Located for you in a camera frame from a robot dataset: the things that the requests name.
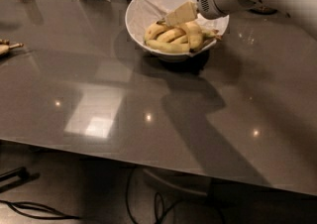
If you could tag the white paper bowl liner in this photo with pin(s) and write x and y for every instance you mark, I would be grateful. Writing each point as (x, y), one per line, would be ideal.
(142, 13)

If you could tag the left yellow banana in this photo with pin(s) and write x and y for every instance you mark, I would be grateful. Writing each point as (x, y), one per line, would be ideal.
(154, 30)

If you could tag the curved yellow banana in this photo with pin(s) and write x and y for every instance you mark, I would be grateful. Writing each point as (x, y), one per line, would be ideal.
(194, 34)

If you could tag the front yellow banana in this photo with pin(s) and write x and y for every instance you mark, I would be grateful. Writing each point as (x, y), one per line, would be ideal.
(168, 48)

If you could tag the glass jar of chickpeas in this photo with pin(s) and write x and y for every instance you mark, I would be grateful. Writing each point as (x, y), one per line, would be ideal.
(263, 10)

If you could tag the small inner yellow banana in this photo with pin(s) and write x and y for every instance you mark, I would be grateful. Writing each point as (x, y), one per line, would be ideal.
(181, 40)

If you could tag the middle yellow banana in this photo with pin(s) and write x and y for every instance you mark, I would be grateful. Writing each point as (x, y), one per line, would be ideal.
(170, 35)

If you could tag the white ceramic bowl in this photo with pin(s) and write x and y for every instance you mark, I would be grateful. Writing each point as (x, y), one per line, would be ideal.
(218, 24)

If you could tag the black metal floor bracket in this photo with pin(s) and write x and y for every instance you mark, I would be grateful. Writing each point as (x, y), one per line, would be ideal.
(16, 177)

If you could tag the round table base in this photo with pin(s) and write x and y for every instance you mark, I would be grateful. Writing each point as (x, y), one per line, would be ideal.
(182, 184)

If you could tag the right greenish banana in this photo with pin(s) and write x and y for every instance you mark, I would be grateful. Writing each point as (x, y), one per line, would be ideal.
(211, 34)

